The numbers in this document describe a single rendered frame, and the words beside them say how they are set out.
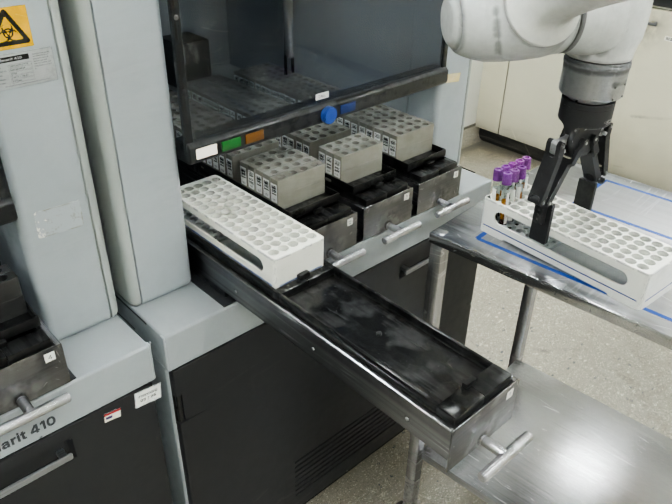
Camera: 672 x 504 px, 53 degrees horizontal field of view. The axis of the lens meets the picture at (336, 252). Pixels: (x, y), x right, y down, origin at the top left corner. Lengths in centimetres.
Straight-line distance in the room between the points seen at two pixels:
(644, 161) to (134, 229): 256
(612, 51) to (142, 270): 75
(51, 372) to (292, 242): 38
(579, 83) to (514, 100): 251
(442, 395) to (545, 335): 148
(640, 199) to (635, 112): 185
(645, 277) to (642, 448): 68
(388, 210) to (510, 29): 53
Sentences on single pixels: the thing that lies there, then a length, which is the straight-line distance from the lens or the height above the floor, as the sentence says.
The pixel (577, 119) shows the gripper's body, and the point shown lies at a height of 105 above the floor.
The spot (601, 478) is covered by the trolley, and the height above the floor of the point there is 28.
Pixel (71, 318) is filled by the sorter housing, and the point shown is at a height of 77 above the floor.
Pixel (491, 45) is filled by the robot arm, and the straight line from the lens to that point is 87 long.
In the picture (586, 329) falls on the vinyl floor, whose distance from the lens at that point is 240.
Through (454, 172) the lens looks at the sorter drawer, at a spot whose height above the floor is 80.
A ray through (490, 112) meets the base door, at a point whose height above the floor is 18.
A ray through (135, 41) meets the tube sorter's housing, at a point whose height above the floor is 115.
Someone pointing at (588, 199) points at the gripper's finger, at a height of 90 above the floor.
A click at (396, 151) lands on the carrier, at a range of 137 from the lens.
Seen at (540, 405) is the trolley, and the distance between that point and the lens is 165.
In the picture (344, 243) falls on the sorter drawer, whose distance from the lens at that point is 123.
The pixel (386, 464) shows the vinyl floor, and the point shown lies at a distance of 183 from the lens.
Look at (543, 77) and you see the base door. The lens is 340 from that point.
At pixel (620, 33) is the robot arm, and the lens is 98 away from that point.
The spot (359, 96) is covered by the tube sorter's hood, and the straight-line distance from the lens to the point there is 123.
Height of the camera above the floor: 139
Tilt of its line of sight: 32 degrees down
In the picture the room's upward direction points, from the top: 1 degrees clockwise
